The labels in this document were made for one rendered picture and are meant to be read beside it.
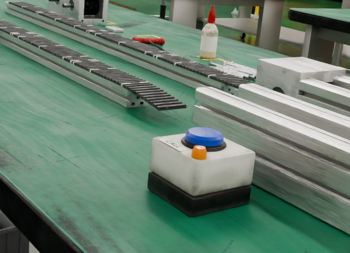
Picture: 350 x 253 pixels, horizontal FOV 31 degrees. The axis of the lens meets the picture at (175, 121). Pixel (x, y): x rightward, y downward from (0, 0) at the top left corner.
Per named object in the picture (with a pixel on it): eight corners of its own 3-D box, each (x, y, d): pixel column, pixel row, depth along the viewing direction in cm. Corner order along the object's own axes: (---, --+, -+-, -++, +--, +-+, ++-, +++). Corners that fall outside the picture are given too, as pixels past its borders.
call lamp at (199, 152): (188, 155, 63) (189, 143, 63) (200, 153, 64) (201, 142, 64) (197, 160, 62) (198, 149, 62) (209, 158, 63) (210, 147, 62)
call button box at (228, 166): (146, 189, 69) (150, 134, 68) (214, 176, 75) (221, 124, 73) (190, 218, 63) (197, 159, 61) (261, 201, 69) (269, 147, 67)
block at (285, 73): (238, 119, 99) (246, 59, 96) (294, 112, 106) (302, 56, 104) (279, 137, 92) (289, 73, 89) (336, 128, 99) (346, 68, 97)
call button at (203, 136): (176, 145, 67) (178, 127, 67) (205, 141, 70) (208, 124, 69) (199, 157, 64) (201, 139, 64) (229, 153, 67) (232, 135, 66)
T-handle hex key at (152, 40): (130, 43, 154) (130, 36, 154) (163, 44, 157) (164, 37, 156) (150, 57, 140) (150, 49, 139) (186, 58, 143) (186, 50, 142)
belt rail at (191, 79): (4, 12, 183) (5, 1, 182) (18, 12, 185) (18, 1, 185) (219, 98, 111) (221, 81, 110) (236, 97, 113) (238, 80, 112)
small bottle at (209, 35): (214, 60, 144) (220, 7, 140) (198, 58, 144) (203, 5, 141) (216, 57, 147) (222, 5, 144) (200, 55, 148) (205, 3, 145)
